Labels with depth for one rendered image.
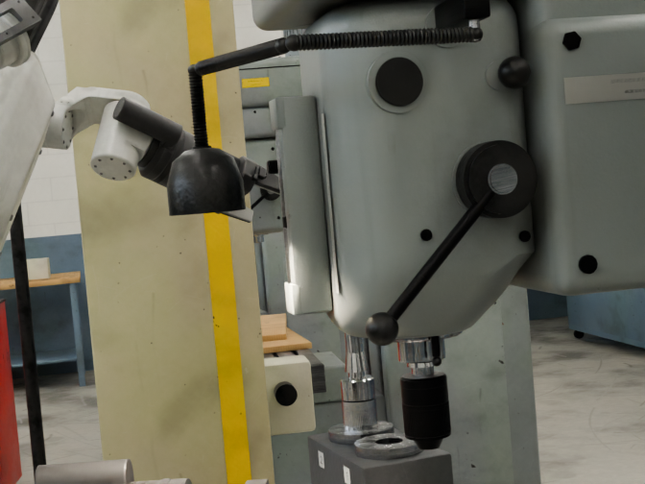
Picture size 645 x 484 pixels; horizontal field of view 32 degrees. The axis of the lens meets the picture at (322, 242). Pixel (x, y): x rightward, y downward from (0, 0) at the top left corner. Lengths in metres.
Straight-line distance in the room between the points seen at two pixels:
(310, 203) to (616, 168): 0.29
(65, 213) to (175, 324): 7.29
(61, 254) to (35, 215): 0.40
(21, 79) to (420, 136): 0.52
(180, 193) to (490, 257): 0.29
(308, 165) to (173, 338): 1.78
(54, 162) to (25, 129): 8.77
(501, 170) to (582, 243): 0.11
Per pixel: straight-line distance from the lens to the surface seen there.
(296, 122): 1.09
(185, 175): 1.04
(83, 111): 1.70
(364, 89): 1.04
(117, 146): 1.62
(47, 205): 10.10
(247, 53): 0.98
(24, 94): 1.35
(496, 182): 1.02
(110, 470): 1.19
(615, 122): 1.09
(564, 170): 1.06
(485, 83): 1.06
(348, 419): 1.55
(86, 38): 2.84
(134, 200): 2.82
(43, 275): 9.41
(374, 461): 1.44
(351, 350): 1.54
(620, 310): 8.77
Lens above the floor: 1.47
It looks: 3 degrees down
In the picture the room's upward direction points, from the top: 5 degrees counter-clockwise
